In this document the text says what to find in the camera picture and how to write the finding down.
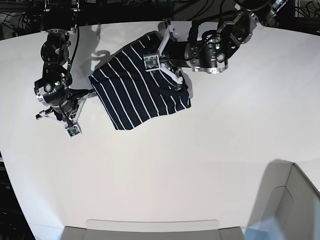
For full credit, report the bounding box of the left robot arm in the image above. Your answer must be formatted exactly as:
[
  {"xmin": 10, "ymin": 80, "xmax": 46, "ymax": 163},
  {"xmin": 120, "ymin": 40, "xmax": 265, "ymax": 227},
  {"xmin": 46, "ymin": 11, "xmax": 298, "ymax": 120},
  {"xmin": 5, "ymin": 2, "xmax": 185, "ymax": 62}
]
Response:
[{"xmin": 110, "ymin": 0, "xmax": 283, "ymax": 106}]

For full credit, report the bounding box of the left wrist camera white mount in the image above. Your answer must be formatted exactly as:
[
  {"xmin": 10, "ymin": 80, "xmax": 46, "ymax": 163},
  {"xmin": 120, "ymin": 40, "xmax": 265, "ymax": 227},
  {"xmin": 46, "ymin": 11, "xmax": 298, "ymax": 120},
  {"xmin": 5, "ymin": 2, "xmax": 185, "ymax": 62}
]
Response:
[{"xmin": 143, "ymin": 20, "xmax": 184, "ymax": 91}]

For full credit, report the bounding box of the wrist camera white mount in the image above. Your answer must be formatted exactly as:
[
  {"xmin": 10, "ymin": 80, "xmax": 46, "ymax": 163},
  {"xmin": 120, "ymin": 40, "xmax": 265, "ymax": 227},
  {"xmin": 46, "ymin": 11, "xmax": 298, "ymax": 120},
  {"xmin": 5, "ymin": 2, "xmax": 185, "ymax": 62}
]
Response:
[
  {"xmin": 143, "ymin": 20, "xmax": 184, "ymax": 91},
  {"xmin": 35, "ymin": 89, "xmax": 96, "ymax": 138}
]

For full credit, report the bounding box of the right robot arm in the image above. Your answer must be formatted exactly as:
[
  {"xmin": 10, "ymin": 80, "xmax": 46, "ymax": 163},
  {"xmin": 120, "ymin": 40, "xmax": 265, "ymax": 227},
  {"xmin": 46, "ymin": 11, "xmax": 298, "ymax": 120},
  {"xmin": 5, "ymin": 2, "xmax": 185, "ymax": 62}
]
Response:
[{"xmin": 34, "ymin": 0, "xmax": 81, "ymax": 122}]

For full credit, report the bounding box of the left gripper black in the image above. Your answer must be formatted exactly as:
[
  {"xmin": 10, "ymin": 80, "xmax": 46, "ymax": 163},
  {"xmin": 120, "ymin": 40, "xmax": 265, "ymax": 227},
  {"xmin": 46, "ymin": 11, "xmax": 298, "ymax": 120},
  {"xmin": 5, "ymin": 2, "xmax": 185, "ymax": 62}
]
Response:
[{"xmin": 163, "ymin": 41, "xmax": 192, "ymax": 68}]

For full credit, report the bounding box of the navy white striped T-shirt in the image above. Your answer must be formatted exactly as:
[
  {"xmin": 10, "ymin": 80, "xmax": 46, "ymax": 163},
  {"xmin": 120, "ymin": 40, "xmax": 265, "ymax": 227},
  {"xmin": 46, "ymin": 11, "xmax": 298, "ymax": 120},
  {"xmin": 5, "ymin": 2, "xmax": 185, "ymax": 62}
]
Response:
[{"xmin": 88, "ymin": 31, "xmax": 191, "ymax": 130}]

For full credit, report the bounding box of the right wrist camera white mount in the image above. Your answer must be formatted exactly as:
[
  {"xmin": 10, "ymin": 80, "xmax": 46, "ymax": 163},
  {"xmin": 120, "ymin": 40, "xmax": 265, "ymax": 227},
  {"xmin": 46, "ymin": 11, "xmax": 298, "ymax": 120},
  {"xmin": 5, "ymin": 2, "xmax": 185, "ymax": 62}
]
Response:
[{"xmin": 35, "ymin": 89, "xmax": 96, "ymax": 138}]

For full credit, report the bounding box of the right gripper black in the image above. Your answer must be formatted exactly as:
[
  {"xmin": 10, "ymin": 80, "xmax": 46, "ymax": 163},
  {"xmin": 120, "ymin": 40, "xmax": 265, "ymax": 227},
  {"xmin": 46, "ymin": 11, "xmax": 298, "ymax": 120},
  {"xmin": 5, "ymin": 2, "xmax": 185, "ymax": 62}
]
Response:
[{"xmin": 50, "ymin": 89, "xmax": 90, "ymax": 120}]

